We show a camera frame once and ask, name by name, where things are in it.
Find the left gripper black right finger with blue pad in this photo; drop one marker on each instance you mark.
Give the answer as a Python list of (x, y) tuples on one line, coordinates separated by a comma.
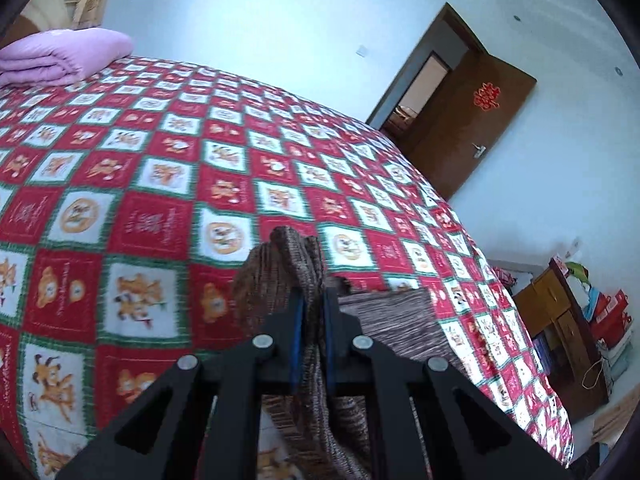
[(426, 420)]

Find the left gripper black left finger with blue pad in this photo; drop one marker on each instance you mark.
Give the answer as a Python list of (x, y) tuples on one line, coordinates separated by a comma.
[(201, 418)]

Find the brown knitted sweater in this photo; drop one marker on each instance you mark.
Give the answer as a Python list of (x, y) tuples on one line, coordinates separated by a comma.
[(327, 438)]

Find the wooden bedside cabinet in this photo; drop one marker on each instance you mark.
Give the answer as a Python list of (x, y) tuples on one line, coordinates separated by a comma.
[(566, 347)]

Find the red box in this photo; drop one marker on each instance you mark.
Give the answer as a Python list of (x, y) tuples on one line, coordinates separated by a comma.
[(611, 319)]

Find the red patchwork bear bedspread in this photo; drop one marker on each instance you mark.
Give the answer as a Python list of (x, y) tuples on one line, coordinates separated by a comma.
[(130, 199)]

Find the brown wooden door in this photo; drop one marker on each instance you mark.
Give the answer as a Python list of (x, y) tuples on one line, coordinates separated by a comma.
[(439, 141)]

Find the red double happiness decoration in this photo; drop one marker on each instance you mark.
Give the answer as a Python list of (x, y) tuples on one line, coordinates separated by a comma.
[(487, 97)]

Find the folded purple quilt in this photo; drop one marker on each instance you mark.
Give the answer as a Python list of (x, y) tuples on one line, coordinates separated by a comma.
[(61, 56)]

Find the cream wooden headboard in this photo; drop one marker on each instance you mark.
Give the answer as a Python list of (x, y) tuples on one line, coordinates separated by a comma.
[(37, 16)]

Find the silver door handle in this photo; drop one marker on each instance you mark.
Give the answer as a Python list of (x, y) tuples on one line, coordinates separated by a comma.
[(479, 150)]

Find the white wall switch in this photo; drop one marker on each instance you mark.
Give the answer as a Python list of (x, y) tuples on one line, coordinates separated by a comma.
[(361, 51)]

